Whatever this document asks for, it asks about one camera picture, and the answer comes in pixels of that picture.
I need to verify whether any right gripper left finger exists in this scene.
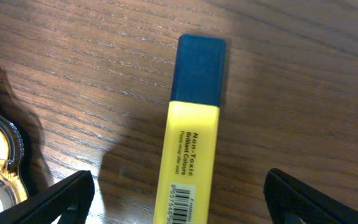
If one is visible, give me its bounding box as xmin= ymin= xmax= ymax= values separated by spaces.
xmin=0 ymin=170 xmax=95 ymax=224

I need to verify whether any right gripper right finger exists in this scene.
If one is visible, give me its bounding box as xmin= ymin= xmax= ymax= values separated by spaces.
xmin=263 ymin=168 xmax=358 ymax=224

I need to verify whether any yellow highlighter with blue cap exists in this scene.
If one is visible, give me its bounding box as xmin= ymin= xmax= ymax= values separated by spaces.
xmin=153 ymin=34 xmax=226 ymax=224

